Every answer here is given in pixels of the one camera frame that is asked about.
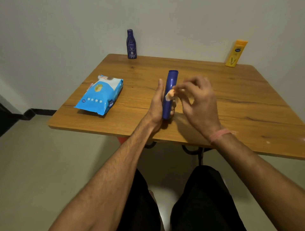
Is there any person's right hand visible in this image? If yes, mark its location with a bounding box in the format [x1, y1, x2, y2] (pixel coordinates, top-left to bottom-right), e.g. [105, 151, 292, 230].
[172, 75, 225, 141]

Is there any person's left hand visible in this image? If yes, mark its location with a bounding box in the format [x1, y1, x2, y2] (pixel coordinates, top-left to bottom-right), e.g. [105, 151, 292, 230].
[145, 79, 177, 133]

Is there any white wet wipe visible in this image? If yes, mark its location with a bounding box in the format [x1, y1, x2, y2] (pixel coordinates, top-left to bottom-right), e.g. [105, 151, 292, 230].
[165, 88, 186, 103]

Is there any dark blue striped bottle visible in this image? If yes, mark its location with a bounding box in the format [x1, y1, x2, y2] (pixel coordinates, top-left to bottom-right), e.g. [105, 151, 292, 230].
[162, 69, 179, 120]

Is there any blue wet wipes pack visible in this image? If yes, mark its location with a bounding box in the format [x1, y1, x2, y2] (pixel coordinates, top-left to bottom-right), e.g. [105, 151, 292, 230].
[73, 75, 124, 116]

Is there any yellow bottle orange cap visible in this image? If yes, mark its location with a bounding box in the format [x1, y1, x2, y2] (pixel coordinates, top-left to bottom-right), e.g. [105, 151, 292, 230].
[225, 39, 249, 68]

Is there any dark blue bottle white print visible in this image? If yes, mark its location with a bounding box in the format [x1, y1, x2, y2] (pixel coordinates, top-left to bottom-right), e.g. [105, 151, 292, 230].
[126, 29, 138, 60]

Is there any person's left forearm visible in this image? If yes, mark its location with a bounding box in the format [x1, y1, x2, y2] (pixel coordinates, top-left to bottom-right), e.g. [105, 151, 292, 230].
[48, 119, 154, 231]

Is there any person's right forearm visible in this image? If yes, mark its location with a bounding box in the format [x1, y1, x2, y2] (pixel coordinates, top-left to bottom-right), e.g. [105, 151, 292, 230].
[212, 134, 305, 231]

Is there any pink thread wristband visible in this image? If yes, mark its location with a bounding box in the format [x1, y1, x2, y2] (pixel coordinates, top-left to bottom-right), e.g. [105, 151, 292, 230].
[208, 128, 239, 144]

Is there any wooden table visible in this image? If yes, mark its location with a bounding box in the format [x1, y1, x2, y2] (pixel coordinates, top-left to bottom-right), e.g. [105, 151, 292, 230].
[47, 53, 305, 160]

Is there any black baseboard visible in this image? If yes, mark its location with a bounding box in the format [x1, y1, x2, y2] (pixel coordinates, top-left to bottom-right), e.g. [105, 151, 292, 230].
[17, 108, 58, 121]

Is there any black door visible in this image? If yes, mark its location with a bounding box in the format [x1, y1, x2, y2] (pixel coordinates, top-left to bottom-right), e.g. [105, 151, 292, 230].
[0, 102, 21, 138]

